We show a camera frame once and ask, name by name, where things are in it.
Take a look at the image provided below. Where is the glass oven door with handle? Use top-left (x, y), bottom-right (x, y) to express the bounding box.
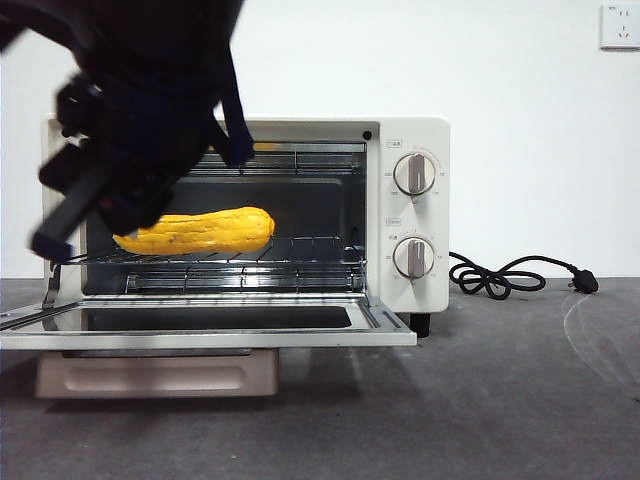
top-left (0, 294), bottom-right (418, 399)

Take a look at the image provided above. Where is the white oven temperature knob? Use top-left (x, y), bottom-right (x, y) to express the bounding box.
top-left (393, 153), bottom-right (437, 196)

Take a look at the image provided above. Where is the white Toshiba toaster oven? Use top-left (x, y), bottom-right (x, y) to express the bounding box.
top-left (40, 115), bottom-right (450, 339)

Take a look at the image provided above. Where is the white oven timer knob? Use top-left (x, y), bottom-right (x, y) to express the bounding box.
top-left (393, 237), bottom-right (436, 280)

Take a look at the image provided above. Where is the metal wire oven rack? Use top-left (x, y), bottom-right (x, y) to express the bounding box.
top-left (62, 235), bottom-right (365, 265)

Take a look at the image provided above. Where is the black power cable with plug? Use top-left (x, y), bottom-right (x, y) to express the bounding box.
top-left (448, 251), bottom-right (600, 300)

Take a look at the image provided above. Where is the white wall socket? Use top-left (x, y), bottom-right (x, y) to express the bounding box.
top-left (599, 3), bottom-right (640, 51)

